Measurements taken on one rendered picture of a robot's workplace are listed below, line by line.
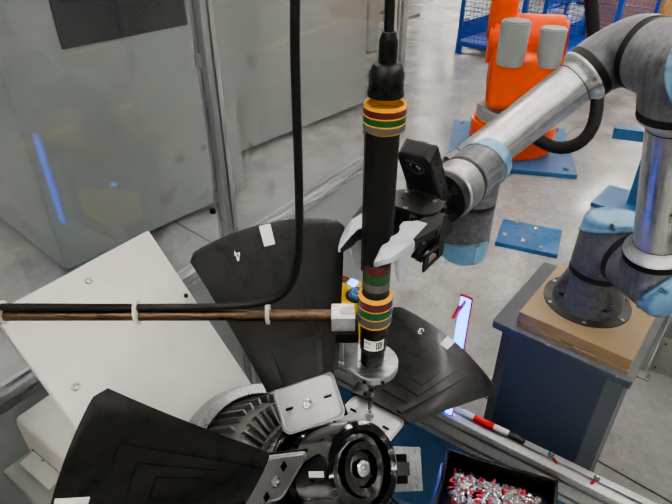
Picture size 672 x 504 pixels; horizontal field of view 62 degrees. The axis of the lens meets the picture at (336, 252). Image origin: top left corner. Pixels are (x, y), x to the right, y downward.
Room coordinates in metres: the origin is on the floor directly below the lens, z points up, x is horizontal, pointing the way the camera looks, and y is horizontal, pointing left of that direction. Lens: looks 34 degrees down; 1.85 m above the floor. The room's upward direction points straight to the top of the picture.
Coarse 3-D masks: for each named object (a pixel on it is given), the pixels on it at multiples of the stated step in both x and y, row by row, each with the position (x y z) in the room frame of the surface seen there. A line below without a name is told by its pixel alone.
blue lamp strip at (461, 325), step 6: (462, 300) 0.83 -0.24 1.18; (468, 300) 0.82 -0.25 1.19; (468, 306) 0.82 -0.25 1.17; (462, 312) 0.83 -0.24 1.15; (468, 312) 0.82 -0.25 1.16; (462, 318) 0.83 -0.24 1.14; (456, 324) 0.83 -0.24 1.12; (462, 324) 0.83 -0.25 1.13; (456, 330) 0.83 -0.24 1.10; (462, 330) 0.82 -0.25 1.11; (456, 336) 0.83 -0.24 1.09; (462, 336) 0.82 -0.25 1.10; (456, 342) 0.83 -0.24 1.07; (462, 342) 0.82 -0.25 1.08; (450, 414) 0.82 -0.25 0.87
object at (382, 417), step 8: (352, 400) 0.58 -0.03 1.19; (360, 400) 0.58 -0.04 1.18; (360, 408) 0.57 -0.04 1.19; (376, 408) 0.57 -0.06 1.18; (344, 416) 0.55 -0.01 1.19; (352, 416) 0.55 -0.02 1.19; (360, 416) 0.55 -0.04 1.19; (376, 416) 0.55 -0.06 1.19; (384, 416) 0.55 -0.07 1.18; (392, 416) 0.55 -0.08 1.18; (376, 424) 0.54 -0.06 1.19; (384, 424) 0.54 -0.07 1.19; (392, 424) 0.54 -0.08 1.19; (400, 424) 0.54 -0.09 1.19; (392, 432) 0.52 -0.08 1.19
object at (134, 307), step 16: (384, 16) 0.54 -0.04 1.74; (288, 288) 0.54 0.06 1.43; (0, 304) 0.54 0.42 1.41; (16, 304) 0.54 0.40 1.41; (32, 304) 0.54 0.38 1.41; (48, 304) 0.54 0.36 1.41; (64, 304) 0.54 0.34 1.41; (80, 304) 0.54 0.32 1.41; (96, 304) 0.54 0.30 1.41; (112, 304) 0.54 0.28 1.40; (128, 304) 0.54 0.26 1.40; (144, 304) 0.54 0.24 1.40; (160, 304) 0.54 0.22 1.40; (176, 304) 0.54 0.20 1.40; (192, 304) 0.54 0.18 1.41; (208, 304) 0.54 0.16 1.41; (224, 304) 0.54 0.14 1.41; (240, 304) 0.54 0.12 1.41; (256, 304) 0.54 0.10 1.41; (0, 320) 0.53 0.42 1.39
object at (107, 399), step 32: (96, 416) 0.36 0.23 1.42; (128, 416) 0.37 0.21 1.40; (160, 416) 0.38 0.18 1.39; (96, 448) 0.34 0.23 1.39; (128, 448) 0.35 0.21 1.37; (160, 448) 0.37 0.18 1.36; (192, 448) 0.38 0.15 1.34; (224, 448) 0.39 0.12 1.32; (256, 448) 0.41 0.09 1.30; (64, 480) 0.32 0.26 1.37; (96, 480) 0.33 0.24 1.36; (128, 480) 0.34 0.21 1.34; (160, 480) 0.35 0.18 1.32; (192, 480) 0.37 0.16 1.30; (224, 480) 0.38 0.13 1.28; (256, 480) 0.40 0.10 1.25
